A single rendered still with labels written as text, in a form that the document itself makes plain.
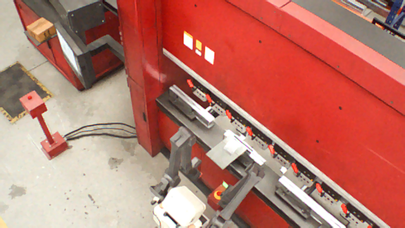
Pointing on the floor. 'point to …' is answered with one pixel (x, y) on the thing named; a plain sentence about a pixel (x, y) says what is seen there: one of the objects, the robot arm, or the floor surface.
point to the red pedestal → (49, 147)
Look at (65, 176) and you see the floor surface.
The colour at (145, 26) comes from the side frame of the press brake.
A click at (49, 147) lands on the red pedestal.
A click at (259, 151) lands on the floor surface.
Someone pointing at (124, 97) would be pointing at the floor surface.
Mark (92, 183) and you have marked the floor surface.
